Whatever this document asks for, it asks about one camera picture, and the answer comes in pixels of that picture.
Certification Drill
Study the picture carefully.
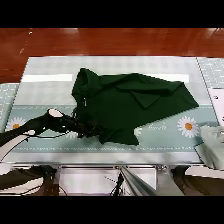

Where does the dark green T-shirt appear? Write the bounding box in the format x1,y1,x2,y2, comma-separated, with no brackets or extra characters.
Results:
70,67,200,147

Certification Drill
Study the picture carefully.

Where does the pale garment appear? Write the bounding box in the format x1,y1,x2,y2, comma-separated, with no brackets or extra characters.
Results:
193,125,224,170

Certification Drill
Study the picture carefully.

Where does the black cable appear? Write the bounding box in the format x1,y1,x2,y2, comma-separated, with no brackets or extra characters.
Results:
32,131,73,140
104,171,126,197

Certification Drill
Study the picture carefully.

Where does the silver frame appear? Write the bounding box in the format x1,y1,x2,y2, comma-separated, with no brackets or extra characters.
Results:
0,161,224,197

